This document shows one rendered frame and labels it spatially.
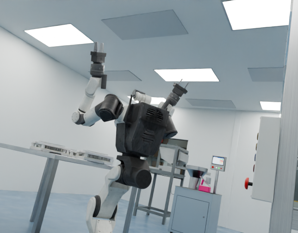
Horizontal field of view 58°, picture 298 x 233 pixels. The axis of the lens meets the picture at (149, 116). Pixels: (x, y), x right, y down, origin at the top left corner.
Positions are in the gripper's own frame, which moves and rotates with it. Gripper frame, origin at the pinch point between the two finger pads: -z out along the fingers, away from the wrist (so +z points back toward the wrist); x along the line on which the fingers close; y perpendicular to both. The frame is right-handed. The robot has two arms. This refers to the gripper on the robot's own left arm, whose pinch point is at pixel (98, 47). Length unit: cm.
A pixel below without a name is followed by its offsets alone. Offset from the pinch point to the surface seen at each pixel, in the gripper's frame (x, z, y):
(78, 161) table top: 3, 84, -15
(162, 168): 336, 214, -108
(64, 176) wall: 291, 299, -343
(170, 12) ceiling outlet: 185, -60, -51
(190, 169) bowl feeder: 270, 172, -23
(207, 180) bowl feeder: 273, 181, 8
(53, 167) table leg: -16, 84, -18
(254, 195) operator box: -53, 41, 114
